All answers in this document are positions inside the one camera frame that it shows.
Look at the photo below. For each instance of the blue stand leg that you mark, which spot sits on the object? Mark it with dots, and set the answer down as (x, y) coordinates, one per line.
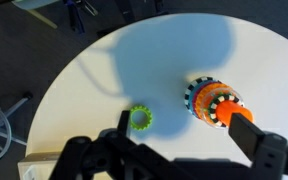
(74, 16)

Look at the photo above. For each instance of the white stool wheel base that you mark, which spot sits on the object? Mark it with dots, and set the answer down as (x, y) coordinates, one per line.
(17, 105)

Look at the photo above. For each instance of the orange stacker post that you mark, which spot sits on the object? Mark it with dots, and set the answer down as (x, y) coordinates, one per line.
(230, 108)

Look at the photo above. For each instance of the pale chair seat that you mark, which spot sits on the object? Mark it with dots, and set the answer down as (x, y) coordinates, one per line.
(34, 4)

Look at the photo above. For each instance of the light wooden block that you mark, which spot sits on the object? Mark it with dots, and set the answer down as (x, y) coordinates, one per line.
(37, 165)

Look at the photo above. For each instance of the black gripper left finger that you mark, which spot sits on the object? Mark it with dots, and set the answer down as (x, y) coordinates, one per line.
(124, 121)

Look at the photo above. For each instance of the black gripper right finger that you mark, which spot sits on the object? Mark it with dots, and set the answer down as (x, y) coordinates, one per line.
(247, 133)

